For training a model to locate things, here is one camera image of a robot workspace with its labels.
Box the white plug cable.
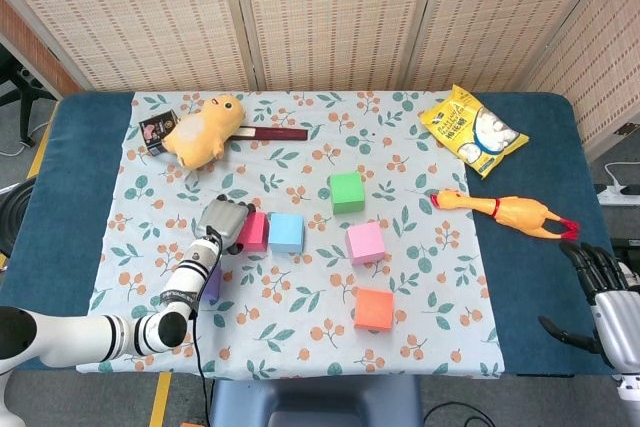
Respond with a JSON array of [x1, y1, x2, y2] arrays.
[[603, 161, 640, 189]]

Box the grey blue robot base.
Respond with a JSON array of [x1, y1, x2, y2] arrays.
[[207, 375, 424, 427]]

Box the black round drum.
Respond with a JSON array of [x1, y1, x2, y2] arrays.
[[0, 181, 36, 256]]

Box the yellow rubber chicken toy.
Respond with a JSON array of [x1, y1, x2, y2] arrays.
[[430, 188, 581, 242]]

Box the hot pink foam cube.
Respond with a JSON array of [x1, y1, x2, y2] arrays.
[[235, 210, 270, 253]]

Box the yellow marshmallow bag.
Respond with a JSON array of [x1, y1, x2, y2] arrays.
[[418, 84, 530, 181]]

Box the green foam cube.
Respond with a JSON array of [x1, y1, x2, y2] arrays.
[[329, 171, 367, 215]]

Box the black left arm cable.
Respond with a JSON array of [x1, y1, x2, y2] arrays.
[[189, 225, 224, 427]]

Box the bamboo folding screen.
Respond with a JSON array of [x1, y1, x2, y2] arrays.
[[0, 0, 640, 158]]

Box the orange foam cube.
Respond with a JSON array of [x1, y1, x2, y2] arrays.
[[353, 287, 396, 332]]

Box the white power strip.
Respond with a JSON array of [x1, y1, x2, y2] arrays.
[[597, 184, 640, 207]]

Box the dark blue table cover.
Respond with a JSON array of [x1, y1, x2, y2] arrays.
[[0, 91, 630, 378]]

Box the long dark red box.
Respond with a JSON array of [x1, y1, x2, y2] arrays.
[[230, 125, 309, 142]]

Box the light blue foam cube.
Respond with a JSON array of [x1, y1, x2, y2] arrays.
[[268, 212, 306, 254]]

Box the black floor cable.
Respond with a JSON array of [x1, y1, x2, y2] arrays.
[[424, 399, 496, 427]]

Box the small black printed box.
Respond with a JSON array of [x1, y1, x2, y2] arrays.
[[138, 109, 180, 156]]

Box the black office chair base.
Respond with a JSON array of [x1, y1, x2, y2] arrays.
[[0, 54, 61, 146]]

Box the floral print tablecloth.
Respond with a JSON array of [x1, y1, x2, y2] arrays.
[[75, 90, 505, 381]]

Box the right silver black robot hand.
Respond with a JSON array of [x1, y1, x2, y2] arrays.
[[538, 241, 640, 372]]

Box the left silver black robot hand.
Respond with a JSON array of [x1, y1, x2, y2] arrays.
[[195, 193, 258, 255]]

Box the purple foam cube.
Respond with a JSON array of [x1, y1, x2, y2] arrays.
[[202, 266, 223, 301]]

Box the yellow plush animal toy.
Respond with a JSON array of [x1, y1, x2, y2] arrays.
[[161, 94, 245, 171]]

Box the light pink foam cube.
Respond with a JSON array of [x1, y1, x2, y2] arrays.
[[345, 221, 387, 266]]

